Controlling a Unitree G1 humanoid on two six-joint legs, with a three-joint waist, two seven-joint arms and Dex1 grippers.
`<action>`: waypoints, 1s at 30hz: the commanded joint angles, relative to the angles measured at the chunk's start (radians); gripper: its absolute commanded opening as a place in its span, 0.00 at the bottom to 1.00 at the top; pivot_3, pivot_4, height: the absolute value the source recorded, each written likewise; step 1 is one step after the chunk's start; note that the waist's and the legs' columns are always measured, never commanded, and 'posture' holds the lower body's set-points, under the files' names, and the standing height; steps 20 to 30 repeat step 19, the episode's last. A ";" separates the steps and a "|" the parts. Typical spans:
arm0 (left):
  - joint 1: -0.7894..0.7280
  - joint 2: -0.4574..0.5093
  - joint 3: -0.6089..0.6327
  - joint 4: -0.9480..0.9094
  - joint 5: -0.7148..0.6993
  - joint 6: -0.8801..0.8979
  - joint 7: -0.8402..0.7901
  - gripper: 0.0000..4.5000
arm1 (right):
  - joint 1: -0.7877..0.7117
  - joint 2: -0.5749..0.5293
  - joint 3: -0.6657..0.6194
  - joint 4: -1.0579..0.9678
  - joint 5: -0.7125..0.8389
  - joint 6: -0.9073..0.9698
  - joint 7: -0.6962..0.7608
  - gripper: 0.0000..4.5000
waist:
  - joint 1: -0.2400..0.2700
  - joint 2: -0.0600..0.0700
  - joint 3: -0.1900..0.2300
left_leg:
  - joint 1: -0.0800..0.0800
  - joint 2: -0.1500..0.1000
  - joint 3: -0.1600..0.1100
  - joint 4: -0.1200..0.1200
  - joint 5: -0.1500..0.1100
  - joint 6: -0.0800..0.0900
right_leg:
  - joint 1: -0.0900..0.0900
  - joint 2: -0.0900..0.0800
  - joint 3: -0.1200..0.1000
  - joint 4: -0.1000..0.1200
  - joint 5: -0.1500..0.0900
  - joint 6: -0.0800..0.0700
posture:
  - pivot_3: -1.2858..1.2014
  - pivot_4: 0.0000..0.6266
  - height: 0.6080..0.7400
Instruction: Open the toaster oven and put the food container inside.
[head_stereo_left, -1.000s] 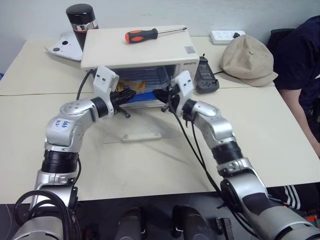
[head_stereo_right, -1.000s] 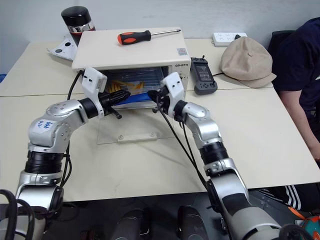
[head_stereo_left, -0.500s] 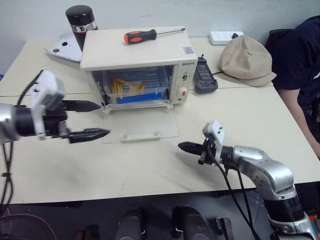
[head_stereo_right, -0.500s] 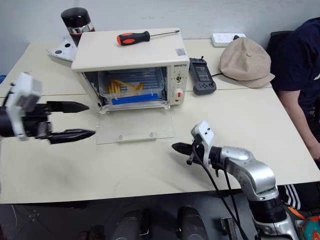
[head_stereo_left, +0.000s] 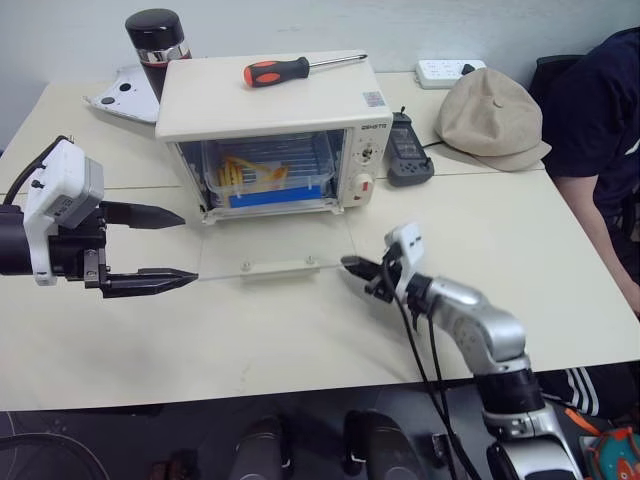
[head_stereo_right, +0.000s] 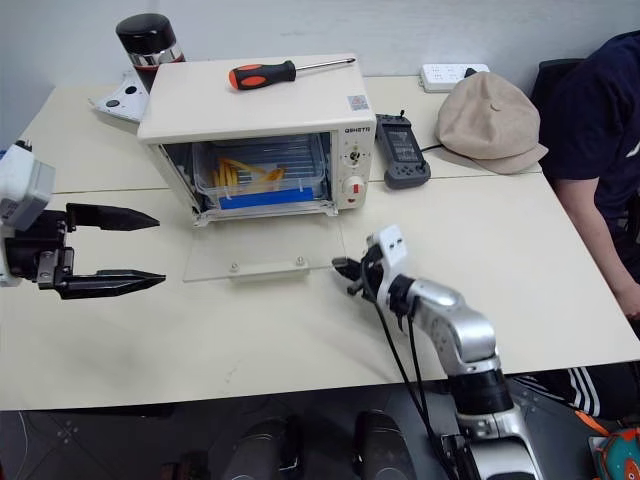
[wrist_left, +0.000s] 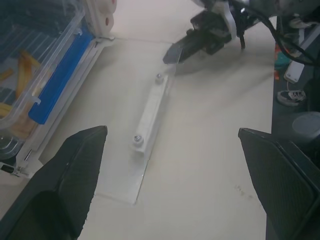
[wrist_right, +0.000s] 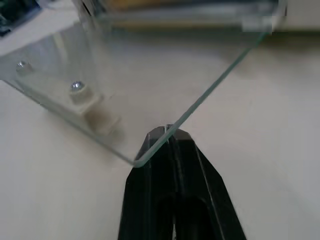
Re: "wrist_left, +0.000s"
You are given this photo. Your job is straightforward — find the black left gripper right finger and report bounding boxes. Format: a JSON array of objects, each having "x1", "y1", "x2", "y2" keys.
[{"x1": 237, "y1": 127, "x2": 320, "y2": 240}]

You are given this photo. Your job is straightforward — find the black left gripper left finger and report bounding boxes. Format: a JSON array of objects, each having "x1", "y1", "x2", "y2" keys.
[{"x1": 0, "y1": 125, "x2": 109, "y2": 240}]

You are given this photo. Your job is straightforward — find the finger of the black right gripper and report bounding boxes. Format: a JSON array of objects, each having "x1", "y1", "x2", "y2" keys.
[
  {"x1": 178, "y1": 44, "x2": 210, "y2": 65},
  {"x1": 162, "y1": 29, "x2": 201, "y2": 65}
]

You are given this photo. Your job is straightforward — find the clear food container blue clips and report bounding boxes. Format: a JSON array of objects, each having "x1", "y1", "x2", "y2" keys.
[{"x1": 0, "y1": 0, "x2": 97, "y2": 141}]

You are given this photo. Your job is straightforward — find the grey round base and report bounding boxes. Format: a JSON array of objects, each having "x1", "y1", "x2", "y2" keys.
[{"x1": 291, "y1": 111, "x2": 320, "y2": 142}]

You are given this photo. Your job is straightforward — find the white plastic stop block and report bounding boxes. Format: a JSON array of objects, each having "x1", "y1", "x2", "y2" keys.
[{"x1": 128, "y1": 74, "x2": 170, "y2": 159}]

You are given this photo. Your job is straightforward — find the black sneaker white laces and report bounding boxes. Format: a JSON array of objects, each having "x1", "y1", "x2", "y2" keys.
[{"x1": 276, "y1": 89, "x2": 307, "y2": 108}]

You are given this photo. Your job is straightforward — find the teal object on floor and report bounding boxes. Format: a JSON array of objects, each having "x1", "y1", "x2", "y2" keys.
[{"x1": 274, "y1": 52, "x2": 292, "y2": 68}]

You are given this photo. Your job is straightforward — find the white power strip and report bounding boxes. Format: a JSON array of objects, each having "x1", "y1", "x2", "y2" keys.
[{"x1": 284, "y1": 60, "x2": 305, "y2": 83}]

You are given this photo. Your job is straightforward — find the clear bin with blue latch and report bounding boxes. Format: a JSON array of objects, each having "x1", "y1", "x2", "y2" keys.
[{"x1": 0, "y1": 0, "x2": 118, "y2": 179}]

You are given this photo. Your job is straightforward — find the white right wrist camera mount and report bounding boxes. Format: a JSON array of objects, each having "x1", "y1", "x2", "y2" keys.
[{"x1": 212, "y1": 2, "x2": 238, "y2": 40}]

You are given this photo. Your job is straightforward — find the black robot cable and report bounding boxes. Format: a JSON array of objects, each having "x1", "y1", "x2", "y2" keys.
[{"x1": 224, "y1": 0, "x2": 317, "y2": 66}]

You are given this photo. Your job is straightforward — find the clear flat base plate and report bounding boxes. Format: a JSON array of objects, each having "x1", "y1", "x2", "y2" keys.
[{"x1": 99, "y1": 72, "x2": 177, "y2": 206}]

